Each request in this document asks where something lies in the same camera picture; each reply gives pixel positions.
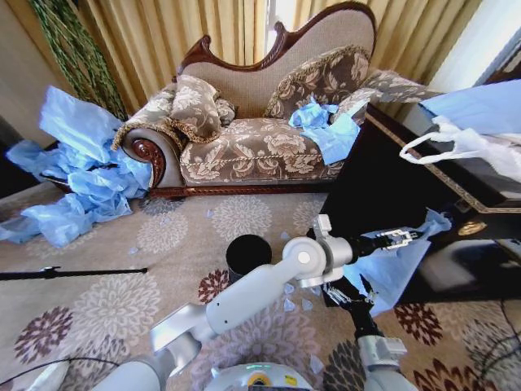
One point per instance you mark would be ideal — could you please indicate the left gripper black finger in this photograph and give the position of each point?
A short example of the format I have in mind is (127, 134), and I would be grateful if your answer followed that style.
(403, 243)
(395, 235)

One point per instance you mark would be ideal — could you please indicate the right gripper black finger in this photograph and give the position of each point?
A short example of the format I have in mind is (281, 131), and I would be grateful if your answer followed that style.
(369, 297)
(335, 294)

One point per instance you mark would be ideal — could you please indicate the blue plastic garbage bag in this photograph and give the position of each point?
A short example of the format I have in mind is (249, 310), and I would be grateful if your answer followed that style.
(390, 271)

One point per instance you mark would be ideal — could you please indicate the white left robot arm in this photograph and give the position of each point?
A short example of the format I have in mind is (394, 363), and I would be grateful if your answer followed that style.
(248, 295)

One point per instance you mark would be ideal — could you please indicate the black round trash bin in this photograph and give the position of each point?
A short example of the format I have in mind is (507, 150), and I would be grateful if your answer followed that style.
(248, 256)

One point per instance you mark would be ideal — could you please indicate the crumpled blue plastic bag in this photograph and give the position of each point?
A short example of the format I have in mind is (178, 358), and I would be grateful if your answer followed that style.
(325, 130)

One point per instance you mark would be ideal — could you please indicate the white plastic carrier bag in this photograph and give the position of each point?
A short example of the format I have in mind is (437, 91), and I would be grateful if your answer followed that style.
(484, 148)

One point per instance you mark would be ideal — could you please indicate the flat blue plastic bag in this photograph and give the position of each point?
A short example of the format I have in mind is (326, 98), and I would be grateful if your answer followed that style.
(480, 106)

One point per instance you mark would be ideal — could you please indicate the small blue plastic scrap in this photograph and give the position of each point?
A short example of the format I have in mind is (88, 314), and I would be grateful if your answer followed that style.
(306, 304)
(316, 363)
(288, 304)
(289, 288)
(133, 250)

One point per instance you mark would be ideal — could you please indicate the dark wooden cabinet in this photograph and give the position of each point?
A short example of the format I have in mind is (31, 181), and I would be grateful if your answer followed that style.
(407, 183)

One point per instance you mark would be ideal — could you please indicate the brass cabinet knob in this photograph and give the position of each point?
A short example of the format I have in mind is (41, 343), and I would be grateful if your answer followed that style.
(471, 228)

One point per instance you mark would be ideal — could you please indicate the white robot front shell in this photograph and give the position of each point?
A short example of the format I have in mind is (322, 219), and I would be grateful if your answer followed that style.
(260, 379)

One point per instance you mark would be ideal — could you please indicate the floral chaise longue sofa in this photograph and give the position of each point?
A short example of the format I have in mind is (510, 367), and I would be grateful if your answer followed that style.
(252, 150)

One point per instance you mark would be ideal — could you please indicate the large floral fringed cushion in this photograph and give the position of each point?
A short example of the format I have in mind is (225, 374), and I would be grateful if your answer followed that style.
(321, 79)

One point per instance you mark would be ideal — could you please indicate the small floral bolster cushion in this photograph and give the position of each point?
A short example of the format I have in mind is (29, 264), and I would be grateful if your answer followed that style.
(226, 111)

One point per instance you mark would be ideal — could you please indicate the square floral fringed cushion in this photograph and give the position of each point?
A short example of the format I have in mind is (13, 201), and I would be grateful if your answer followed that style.
(193, 108)

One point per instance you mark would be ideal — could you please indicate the thin black rod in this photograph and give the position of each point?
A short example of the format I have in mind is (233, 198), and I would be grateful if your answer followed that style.
(73, 273)

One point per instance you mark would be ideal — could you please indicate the pile of blue plastic bags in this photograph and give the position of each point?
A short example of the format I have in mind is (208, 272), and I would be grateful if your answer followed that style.
(81, 175)

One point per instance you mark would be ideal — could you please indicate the yellow pleated curtain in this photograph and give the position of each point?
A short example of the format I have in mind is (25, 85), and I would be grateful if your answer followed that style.
(171, 28)

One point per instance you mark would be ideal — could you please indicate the green hanging plant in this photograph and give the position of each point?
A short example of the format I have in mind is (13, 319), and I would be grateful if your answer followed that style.
(77, 53)

